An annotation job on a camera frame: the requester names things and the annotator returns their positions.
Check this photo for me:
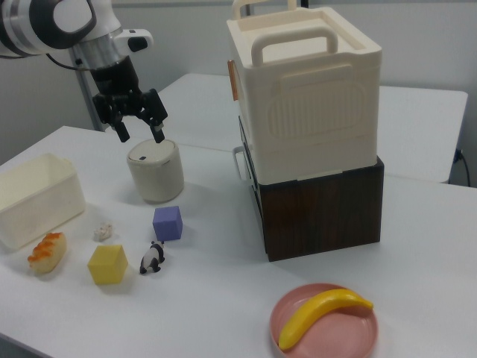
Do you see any dark wood drawer box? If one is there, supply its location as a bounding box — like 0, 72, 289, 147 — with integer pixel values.
231, 115, 385, 263

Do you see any panda figurine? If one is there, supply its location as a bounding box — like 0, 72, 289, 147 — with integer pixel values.
139, 240, 166, 275

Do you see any yellow toy banana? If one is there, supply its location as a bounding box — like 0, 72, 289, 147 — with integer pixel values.
278, 288, 374, 351

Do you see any white plastic basket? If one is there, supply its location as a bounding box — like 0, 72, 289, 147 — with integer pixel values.
0, 152, 86, 251

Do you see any pink plate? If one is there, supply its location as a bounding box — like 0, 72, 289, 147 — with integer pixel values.
270, 283, 379, 358

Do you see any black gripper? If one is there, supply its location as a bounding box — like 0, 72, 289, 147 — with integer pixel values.
90, 55, 168, 145

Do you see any toy bread with orange topping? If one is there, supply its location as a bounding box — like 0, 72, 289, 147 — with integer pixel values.
28, 231, 68, 275

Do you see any purple cube block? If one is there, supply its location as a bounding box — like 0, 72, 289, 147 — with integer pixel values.
152, 205, 184, 242

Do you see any cream toy cabinet with handles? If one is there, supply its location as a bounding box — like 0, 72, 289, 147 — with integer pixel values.
226, 0, 383, 183

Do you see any yellow cube block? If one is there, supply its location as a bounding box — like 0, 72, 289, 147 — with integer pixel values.
87, 244, 130, 286

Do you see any black wall cable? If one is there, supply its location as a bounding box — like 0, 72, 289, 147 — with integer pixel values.
452, 148, 471, 187

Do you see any cream lidded mini bin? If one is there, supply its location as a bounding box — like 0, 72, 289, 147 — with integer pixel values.
126, 139, 185, 205

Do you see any small white crumpled object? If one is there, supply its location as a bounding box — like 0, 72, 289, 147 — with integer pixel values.
92, 222, 114, 240

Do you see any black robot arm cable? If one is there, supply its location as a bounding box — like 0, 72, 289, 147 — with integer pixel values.
45, 51, 92, 72

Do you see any grey metal pole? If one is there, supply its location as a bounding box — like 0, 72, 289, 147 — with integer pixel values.
70, 48, 106, 132

